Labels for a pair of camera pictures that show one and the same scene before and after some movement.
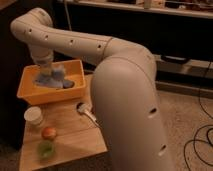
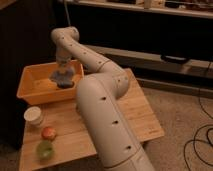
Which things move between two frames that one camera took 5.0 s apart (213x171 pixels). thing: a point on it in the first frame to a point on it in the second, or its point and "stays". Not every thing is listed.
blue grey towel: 56,81 to 63,79
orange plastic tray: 32,92 stays
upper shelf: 197,8 stays
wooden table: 77,134 stays
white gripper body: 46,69 to 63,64
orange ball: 48,133 stays
